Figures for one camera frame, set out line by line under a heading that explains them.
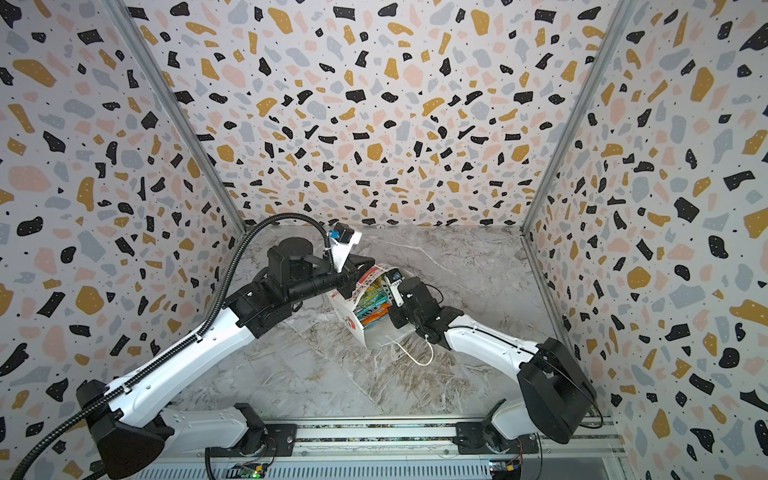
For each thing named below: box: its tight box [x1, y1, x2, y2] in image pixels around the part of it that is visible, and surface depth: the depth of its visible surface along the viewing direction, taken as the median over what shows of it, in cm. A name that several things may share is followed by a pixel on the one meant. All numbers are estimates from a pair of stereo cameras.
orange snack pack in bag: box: [361, 304, 393, 325], surface depth 88 cm
